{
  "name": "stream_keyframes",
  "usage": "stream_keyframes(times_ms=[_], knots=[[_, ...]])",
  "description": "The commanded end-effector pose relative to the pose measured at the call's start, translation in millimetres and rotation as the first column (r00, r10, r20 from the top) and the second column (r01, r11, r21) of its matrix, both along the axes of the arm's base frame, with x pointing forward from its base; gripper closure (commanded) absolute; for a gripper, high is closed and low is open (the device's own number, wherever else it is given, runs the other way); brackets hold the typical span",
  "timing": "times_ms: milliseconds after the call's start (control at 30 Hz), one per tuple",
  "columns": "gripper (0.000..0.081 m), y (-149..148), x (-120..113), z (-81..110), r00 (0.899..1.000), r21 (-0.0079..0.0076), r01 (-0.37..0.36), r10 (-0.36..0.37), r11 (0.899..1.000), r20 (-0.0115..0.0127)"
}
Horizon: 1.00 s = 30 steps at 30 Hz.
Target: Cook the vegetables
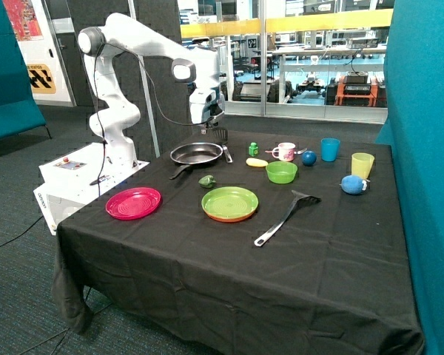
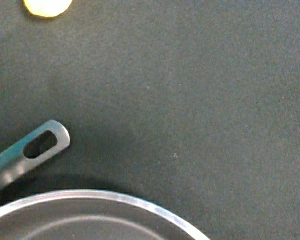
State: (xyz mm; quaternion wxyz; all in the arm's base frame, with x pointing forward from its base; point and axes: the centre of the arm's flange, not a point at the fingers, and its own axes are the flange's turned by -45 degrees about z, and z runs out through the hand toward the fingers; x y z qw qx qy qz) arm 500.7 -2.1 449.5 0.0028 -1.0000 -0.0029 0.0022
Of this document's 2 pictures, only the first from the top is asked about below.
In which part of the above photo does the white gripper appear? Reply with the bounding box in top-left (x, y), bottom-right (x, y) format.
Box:
top-left (189, 88), bottom-right (225, 134)

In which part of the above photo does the green toy pepper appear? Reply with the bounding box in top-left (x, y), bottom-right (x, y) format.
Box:
top-left (198, 175), bottom-right (217, 189)

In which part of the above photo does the yellow toy corn cob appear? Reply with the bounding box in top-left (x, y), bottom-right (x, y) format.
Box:
top-left (246, 158), bottom-right (269, 168)

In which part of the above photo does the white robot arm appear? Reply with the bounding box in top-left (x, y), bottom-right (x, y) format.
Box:
top-left (78, 13), bottom-right (225, 171)

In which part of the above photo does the black slotted spatula by pan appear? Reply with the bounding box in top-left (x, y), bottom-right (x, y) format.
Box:
top-left (212, 126), bottom-right (233, 163)

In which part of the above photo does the black frying pan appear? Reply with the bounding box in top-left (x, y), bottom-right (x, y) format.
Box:
top-left (169, 142), bottom-right (223, 180)

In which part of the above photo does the green toy bottle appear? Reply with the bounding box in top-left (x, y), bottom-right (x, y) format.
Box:
top-left (248, 142), bottom-right (259, 157)

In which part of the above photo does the green plastic plate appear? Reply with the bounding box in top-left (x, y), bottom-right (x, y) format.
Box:
top-left (201, 186), bottom-right (258, 215)

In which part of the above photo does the pink white mug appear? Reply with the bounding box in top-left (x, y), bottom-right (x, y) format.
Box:
top-left (271, 142), bottom-right (296, 162)

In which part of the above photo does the green plastic bowl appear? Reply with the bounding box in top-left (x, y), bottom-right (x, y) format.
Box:
top-left (266, 161), bottom-right (298, 184)

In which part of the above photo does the orange plate under green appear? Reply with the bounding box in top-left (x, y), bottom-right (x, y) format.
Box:
top-left (205, 211), bottom-right (255, 223)

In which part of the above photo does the pink plastic plate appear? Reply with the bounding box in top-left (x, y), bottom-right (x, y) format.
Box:
top-left (105, 187), bottom-right (162, 220)

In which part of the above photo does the dark blue ball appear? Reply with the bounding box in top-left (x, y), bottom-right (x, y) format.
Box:
top-left (301, 150), bottom-right (317, 166)

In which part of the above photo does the black tablecloth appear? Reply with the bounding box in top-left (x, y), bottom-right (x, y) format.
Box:
top-left (52, 132), bottom-right (426, 354)

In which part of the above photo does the blue plastic cup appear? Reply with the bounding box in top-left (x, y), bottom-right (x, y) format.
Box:
top-left (321, 138), bottom-right (340, 162)

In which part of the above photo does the white robot control box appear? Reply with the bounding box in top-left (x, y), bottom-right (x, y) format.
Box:
top-left (33, 143), bottom-right (148, 235)

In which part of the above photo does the blue plush toy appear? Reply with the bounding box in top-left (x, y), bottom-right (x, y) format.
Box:
top-left (340, 175), bottom-right (368, 195)

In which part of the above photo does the yellow plastic cup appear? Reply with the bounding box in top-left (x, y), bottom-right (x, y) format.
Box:
top-left (351, 152), bottom-right (374, 179)

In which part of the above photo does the yellow black hazard sign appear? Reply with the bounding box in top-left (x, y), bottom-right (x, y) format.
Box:
top-left (27, 64), bottom-right (56, 95)

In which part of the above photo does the teal sofa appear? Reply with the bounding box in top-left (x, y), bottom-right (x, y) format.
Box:
top-left (0, 1), bottom-right (47, 139)

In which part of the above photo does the black slotted spatula steel handle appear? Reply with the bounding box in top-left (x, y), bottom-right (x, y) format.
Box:
top-left (254, 190), bottom-right (322, 247)

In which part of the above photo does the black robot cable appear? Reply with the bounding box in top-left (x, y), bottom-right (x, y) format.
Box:
top-left (90, 41), bottom-right (208, 197)

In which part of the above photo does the red wall poster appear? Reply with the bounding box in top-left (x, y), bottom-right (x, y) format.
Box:
top-left (2, 0), bottom-right (44, 41)

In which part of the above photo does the teal partition wall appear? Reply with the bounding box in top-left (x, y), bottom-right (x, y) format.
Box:
top-left (377, 1), bottom-right (444, 354)

